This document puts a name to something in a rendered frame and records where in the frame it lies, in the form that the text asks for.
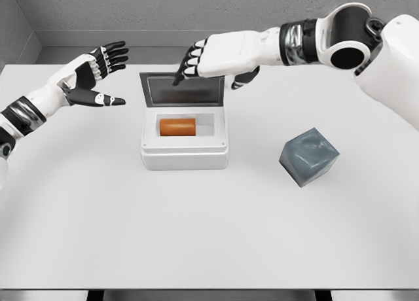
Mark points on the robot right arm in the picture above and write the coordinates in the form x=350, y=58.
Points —
x=353, y=42

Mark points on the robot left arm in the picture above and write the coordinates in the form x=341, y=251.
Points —
x=27, y=108

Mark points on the grey cube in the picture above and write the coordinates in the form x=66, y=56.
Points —
x=309, y=157

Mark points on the grey box lid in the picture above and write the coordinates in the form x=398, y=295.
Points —
x=182, y=90

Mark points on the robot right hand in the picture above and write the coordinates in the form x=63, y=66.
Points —
x=217, y=57

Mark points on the orange cylinder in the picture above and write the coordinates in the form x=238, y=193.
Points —
x=177, y=127

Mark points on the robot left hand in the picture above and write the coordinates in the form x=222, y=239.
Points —
x=85, y=74

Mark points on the white box body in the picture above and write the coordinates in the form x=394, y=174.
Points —
x=184, y=140

